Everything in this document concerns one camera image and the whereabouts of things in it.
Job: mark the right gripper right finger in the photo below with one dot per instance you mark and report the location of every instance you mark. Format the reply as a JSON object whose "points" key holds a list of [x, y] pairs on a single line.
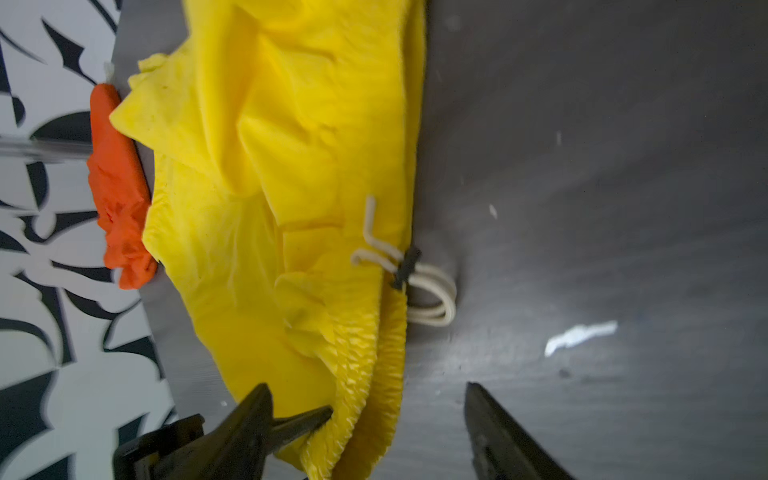
{"points": [[501, 447]]}

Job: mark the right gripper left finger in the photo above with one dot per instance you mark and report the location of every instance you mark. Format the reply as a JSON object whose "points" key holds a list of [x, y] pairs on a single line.
{"points": [[236, 449]]}

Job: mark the yellow shorts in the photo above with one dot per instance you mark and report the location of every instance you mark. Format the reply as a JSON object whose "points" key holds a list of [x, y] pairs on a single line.
{"points": [[285, 137]]}

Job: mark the orange shorts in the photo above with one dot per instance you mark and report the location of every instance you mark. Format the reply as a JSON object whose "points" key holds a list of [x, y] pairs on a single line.
{"points": [[120, 193]]}

